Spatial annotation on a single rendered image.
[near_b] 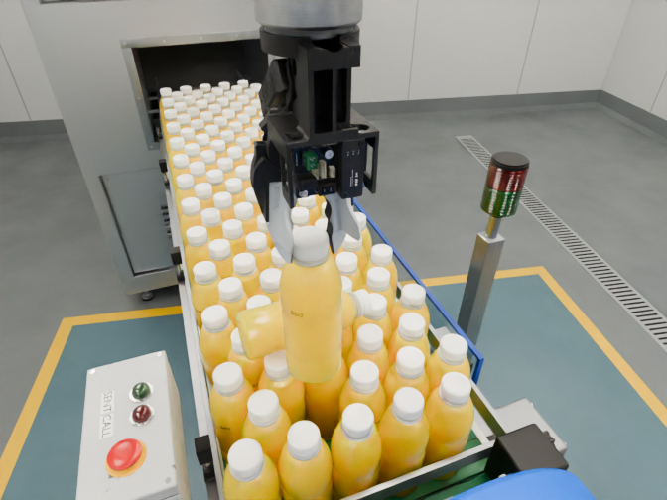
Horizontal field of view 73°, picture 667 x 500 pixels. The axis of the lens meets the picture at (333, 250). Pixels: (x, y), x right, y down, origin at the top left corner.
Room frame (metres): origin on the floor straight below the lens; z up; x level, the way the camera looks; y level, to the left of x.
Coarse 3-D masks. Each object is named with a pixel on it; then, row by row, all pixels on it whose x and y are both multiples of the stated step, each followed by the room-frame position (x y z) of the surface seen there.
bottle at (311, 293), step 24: (288, 264) 0.36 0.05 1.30; (312, 264) 0.35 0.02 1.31; (336, 264) 0.38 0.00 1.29; (288, 288) 0.35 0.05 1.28; (312, 288) 0.34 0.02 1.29; (336, 288) 0.35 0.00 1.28; (288, 312) 0.34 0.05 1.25; (312, 312) 0.33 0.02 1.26; (336, 312) 0.35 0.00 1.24; (288, 336) 0.35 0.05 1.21; (312, 336) 0.33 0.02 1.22; (336, 336) 0.35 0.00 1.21; (288, 360) 0.35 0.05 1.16; (312, 360) 0.33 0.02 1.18; (336, 360) 0.35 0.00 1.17
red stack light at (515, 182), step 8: (488, 168) 0.71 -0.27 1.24; (496, 168) 0.69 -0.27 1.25; (528, 168) 0.69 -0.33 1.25; (488, 176) 0.70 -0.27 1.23; (496, 176) 0.68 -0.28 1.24; (504, 176) 0.68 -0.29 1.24; (512, 176) 0.67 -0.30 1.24; (520, 176) 0.67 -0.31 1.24; (488, 184) 0.70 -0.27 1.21; (496, 184) 0.68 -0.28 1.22; (504, 184) 0.68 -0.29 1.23; (512, 184) 0.67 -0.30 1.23; (520, 184) 0.68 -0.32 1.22
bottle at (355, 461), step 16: (336, 432) 0.33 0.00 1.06; (336, 448) 0.31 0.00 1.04; (352, 448) 0.30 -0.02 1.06; (368, 448) 0.30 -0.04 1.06; (336, 464) 0.30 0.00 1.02; (352, 464) 0.29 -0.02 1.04; (368, 464) 0.29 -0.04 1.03; (336, 480) 0.30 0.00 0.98; (352, 480) 0.29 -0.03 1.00; (368, 480) 0.29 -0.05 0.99; (336, 496) 0.30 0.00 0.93
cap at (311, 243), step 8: (296, 232) 0.37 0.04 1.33; (304, 232) 0.37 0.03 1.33; (312, 232) 0.37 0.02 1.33; (320, 232) 0.37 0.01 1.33; (296, 240) 0.36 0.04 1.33; (304, 240) 0.36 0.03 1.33; (312, 240) 0.36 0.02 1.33; (320, 240) 0.36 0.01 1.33; (328, 240) 0.36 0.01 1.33; (296, 248) 0.35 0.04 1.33; (304, 248) 0.35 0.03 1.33; (312, 248) 0.35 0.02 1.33; (320, 248) 0.35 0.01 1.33; (296, 256) 0.35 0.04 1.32; (304, 256) 0.35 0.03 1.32; (312, 256) 0.35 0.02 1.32; (320, 256) 0.35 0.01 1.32
